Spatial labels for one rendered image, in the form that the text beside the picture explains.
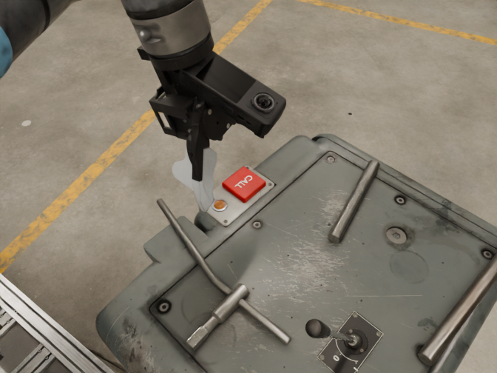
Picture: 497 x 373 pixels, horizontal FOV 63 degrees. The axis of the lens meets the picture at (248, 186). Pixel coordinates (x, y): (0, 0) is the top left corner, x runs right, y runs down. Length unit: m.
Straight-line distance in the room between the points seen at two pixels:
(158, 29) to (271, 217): 0.41
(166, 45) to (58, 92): 2.97
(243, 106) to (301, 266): 0.33
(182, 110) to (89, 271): 1.81
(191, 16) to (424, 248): 0.52
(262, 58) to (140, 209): 1.70
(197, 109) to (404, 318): 0.43
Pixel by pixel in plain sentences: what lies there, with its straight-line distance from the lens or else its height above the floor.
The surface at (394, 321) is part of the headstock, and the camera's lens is 0.66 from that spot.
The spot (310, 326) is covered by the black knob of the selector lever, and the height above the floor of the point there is 1.40.
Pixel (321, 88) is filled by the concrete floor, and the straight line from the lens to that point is 3.15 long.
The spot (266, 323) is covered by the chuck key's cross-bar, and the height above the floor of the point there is 1.27.
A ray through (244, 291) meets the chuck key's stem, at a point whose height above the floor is 1.28.
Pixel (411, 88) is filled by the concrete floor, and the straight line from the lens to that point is 3.34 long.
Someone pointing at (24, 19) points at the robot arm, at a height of 1.68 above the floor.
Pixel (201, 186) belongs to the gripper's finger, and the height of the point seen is 1.46.
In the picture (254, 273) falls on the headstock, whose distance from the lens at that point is 0.65.
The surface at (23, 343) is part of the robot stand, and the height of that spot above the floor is 0.21.
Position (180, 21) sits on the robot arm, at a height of 1.64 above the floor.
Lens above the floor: 1.83
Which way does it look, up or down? 50 degrees down
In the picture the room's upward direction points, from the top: straight up
